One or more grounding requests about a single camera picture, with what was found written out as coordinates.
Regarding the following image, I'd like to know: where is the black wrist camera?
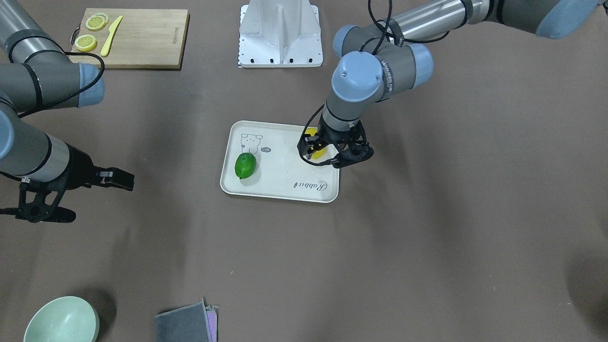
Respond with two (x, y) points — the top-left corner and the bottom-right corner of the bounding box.
(0, 180), (76, 223)
(332, 129), (374, 169)

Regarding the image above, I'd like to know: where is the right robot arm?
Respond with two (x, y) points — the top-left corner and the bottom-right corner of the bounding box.
(1, 0), (134, 191)

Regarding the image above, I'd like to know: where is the pale green bowl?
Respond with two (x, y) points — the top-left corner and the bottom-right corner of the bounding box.
(23, 296), (100, 342)

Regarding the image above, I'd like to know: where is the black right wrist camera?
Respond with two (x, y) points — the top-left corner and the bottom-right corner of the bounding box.
(0, 180), (76, 223)

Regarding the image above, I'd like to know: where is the grey folded cloth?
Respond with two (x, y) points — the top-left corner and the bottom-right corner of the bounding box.
(154, 300), (219, 342)

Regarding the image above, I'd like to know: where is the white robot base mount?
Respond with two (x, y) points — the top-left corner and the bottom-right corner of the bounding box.
(237, 0), (323, 68)

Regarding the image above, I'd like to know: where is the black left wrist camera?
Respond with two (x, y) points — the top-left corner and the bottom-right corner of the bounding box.
(332, 129), (374, 169)

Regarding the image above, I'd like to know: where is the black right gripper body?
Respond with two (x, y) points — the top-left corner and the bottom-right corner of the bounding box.
(57, 145), (101, 191)

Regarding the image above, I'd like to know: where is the yellow lemon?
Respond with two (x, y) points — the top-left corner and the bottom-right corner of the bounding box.
(305, 126), (327, 159)

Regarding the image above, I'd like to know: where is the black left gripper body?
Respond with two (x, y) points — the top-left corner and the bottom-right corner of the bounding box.
(317, 119), (363, 148)

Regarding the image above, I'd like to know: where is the lemon slice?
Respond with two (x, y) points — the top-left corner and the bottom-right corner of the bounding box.
(73, 34), (98, 52)
(85, 13), (109, 32)

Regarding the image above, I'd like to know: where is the green lime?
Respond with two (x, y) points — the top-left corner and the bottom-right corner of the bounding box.
(234, 153), (257, 180)

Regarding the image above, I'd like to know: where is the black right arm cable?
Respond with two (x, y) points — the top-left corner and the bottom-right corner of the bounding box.
(17, 51), (106, 119)

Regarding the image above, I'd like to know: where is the yellow plastic knife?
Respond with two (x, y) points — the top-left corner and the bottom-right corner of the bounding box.
(100, 15), (124, 57)

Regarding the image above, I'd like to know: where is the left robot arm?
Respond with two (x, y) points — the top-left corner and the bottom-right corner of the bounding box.
(297, 0), (607, 168)

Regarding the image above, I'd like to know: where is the white rabbit tray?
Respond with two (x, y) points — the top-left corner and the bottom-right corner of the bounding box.
(220, 121), (340, 203)

